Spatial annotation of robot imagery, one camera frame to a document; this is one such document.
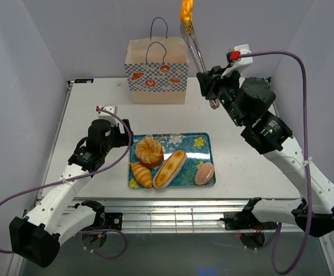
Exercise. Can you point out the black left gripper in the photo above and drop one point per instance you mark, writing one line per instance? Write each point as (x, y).
(122, 137)

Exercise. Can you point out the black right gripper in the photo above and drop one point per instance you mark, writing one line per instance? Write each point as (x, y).
(205, 81)

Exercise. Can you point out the metal tongs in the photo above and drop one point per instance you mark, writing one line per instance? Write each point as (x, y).
(194, 50)

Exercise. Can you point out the checkered paper bag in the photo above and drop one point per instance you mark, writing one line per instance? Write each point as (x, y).
(157, 69)

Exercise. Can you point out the twisted bread stick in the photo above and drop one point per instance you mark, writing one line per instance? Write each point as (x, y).
(186, 16)

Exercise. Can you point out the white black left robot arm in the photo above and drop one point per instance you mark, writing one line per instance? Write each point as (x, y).
(39, 235)

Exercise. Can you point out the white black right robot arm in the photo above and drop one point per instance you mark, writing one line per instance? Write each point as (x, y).
(247, 104)

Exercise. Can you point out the flat baguette bread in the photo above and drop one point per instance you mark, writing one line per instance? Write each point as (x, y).
(170, 169)

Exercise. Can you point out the sugared round bun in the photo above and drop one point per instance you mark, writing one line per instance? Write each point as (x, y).
(149, 152)

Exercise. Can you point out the striped croissant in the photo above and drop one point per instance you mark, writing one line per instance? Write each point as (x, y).
(142, 175)

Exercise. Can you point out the teal floral tray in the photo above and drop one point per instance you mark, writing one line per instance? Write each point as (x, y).
(196, 145)

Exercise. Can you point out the pink sugared bun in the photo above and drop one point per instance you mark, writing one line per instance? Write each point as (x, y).
(204, 173)

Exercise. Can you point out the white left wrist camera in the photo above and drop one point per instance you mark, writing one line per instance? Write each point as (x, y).
(106, 111)

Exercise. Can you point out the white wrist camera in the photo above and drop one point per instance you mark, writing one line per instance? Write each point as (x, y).
(237, 63)
(106, 111)

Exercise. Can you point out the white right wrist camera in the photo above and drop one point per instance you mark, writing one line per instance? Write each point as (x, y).
(237, 63)

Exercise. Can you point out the aluminium frame rail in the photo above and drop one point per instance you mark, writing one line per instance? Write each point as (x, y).
(172, 216)

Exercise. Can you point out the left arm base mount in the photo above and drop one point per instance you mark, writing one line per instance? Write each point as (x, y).
(113, 221)

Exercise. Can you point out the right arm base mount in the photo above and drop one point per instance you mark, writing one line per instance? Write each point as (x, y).
(236, 221)

